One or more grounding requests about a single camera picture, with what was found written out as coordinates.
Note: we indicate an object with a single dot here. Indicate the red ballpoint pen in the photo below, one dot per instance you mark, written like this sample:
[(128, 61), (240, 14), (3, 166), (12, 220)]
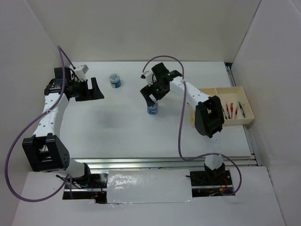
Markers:
[(231, 111)]

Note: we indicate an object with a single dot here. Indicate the green gel pen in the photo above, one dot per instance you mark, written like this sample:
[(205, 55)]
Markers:
[(241, 109)]

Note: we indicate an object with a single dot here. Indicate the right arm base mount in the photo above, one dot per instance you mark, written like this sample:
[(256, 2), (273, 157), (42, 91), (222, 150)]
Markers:
[(203, 186)]

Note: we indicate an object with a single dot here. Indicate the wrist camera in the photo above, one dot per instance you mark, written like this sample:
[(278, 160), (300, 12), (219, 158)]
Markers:
[(81, 71), (147, 75)]

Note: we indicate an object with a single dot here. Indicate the cream compartment tray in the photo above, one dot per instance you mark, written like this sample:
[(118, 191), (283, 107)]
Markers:
[(228, 95)]

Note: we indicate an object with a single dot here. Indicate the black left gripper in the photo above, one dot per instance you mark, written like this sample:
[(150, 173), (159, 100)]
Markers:
[(92, 94)]

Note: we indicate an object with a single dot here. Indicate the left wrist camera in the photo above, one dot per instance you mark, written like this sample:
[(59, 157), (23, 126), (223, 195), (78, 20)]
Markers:
[(81, 71)]

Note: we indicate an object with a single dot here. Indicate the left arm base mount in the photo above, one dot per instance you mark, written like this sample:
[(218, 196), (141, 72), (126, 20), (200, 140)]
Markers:
[(95, 189)]

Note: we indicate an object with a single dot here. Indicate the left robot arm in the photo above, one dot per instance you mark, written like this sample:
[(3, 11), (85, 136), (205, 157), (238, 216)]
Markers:
[(44, 149)]

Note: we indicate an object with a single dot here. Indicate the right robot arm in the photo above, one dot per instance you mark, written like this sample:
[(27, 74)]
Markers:
[(208, 114)]

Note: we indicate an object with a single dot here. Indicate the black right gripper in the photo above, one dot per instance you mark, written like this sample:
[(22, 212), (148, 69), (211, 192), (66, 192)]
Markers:
[(147, 91)]

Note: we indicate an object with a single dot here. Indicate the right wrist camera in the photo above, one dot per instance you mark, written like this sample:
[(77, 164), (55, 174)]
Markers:
[(147, 75)]

